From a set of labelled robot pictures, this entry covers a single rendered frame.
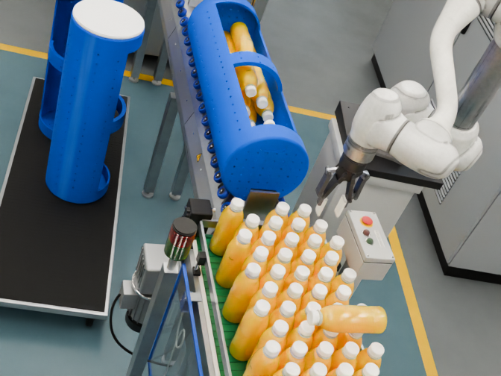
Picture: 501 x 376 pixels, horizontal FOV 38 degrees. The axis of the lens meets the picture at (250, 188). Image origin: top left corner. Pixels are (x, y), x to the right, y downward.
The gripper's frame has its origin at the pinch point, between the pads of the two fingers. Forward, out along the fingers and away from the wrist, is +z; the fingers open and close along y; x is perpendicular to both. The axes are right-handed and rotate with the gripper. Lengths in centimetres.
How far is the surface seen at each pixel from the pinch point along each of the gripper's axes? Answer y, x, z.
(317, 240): 3.2, 6.8, 7.7
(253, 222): 22.1, 1.5, 7.7
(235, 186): 20.6, -23.0, 16.7
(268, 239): 18.6, 7.9, 7.7
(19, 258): 81, -63, 103
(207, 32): 24, -89, 1
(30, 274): 76, -55, 103
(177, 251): 49, 23, -1
